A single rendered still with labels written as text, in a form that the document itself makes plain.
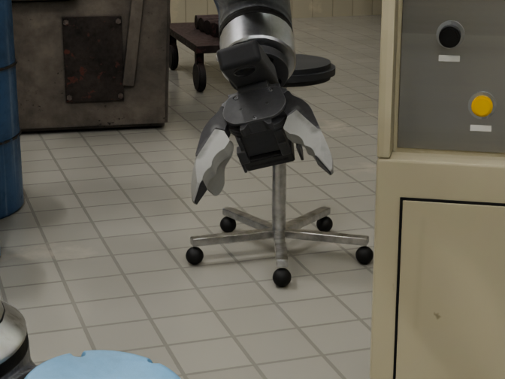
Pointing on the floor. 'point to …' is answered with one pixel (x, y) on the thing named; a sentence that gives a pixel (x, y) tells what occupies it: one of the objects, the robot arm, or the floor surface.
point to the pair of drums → (9, 119)
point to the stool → (303, 71)
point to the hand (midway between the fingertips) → (260, 185)
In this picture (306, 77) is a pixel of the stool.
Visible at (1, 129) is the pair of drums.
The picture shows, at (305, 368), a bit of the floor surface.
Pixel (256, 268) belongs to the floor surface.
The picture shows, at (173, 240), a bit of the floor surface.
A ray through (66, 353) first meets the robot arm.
